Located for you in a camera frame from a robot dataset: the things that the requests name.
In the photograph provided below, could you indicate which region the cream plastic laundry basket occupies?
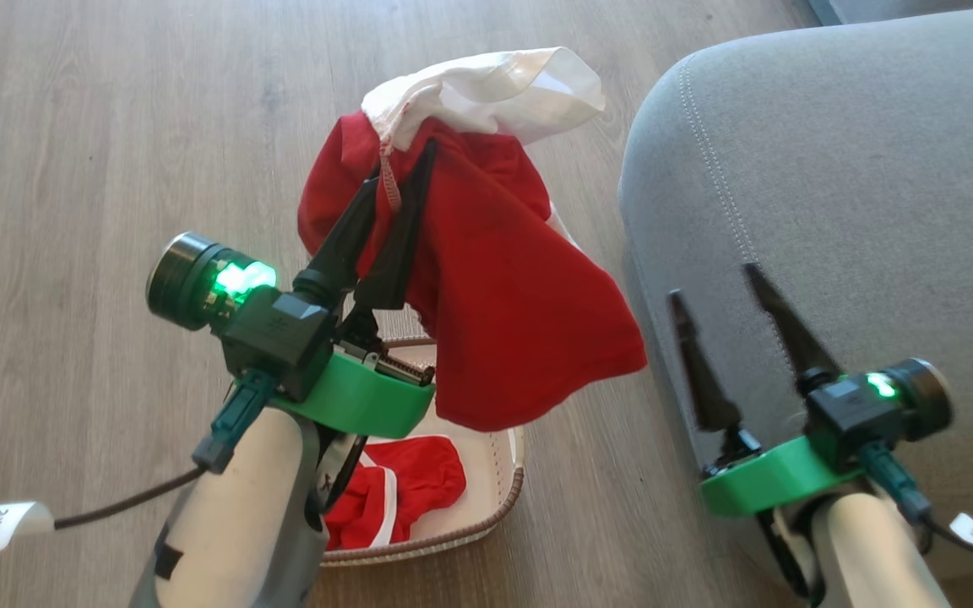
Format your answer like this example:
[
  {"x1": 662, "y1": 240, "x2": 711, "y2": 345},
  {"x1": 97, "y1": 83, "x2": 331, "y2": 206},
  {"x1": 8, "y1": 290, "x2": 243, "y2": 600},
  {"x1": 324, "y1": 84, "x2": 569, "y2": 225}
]
[{"x1": 318, "y1": 334, "x2": 526, "y2": 567}]

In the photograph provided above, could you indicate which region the left black cable teal plug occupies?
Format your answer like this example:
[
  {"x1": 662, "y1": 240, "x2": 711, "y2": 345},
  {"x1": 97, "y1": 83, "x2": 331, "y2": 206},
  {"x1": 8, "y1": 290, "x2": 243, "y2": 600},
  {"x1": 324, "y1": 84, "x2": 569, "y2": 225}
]
[{"x1": 0, "y1": 368, "x2": 281, "y2": 541}]

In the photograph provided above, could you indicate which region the right black cable teal plug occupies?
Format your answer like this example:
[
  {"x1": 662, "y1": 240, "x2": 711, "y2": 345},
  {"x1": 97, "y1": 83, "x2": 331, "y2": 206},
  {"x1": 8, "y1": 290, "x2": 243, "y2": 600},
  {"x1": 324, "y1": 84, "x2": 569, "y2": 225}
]
[{"x1": 856, "y1": 441, "x2": 973, "y2": 558}]

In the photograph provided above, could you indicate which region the black cable teal plug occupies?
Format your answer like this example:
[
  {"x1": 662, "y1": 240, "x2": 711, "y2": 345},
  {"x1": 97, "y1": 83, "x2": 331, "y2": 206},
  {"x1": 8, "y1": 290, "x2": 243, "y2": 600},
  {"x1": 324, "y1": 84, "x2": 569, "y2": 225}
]
[
  {"x1": 856, "y1": 441, "x2": 973, "y2": 558},
  {"x1": 0, "y1": 368, "x2": 281, "y2": 541}
]

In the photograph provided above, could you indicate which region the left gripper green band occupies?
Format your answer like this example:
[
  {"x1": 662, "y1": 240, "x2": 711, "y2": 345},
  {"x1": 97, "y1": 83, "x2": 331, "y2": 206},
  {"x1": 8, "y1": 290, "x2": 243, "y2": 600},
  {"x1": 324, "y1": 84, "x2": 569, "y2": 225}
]
[{"x1": 270, "y1": 138, "x2": 439, "y2": 440}]

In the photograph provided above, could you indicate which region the red garment with white trim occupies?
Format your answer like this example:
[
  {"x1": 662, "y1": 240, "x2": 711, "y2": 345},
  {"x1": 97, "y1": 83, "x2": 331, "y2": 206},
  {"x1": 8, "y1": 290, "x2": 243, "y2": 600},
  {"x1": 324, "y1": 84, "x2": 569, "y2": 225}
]
[{"x1": 322, "y1": 435, "x2": 468, "y2": 551}]

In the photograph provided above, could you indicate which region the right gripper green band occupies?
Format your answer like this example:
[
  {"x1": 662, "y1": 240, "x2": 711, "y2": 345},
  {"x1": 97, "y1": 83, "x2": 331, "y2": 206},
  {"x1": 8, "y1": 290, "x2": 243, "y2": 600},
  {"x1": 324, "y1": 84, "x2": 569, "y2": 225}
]
[{"x1": 668, "y1": 261, "x2": 866, "y2": 518}]

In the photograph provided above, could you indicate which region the grey fabric sofa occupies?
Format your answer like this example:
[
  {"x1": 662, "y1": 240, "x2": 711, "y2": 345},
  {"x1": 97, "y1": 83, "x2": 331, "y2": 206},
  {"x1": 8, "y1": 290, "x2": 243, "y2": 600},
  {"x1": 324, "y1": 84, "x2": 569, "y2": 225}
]
[{"x1": 618, "y1": 4, "x2": 973, "y2": 585}]

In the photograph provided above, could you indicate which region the left cable white label tag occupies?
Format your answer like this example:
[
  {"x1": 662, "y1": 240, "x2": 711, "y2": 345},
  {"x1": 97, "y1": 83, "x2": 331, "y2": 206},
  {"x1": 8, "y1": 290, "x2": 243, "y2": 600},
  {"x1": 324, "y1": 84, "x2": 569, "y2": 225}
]
[{"x1": 0, "y1": 502, "x2": 56, "y2": 557}]

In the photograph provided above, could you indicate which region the red garment with white panel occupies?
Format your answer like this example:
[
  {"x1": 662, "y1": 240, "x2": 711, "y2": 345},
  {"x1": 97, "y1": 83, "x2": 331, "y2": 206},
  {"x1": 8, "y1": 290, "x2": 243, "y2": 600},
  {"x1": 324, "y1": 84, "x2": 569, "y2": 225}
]
[{"x1": 296, "y1": 46, "x2": 649, "y2": 434}]

